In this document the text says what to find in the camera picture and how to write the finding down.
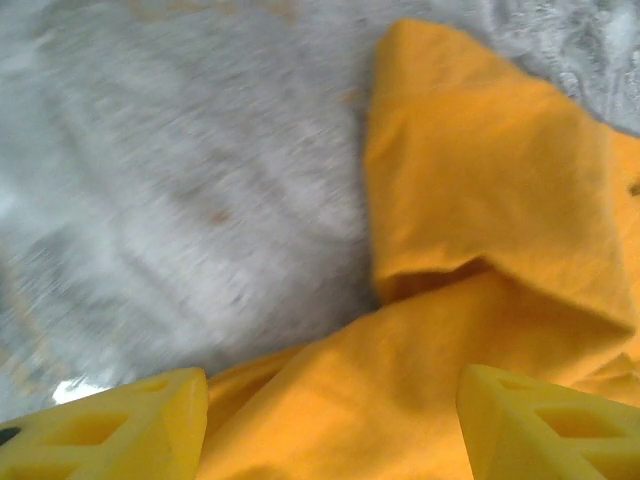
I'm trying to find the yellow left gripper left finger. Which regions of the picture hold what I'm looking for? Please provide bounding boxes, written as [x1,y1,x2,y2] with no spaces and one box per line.
[0,367,210,480]

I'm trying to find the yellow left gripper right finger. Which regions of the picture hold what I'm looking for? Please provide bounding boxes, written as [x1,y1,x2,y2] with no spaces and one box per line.
[455,363,640,480]

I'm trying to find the orange printed t-shirt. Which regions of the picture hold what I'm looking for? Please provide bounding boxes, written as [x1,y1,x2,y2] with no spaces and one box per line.
[196,18,640,480]

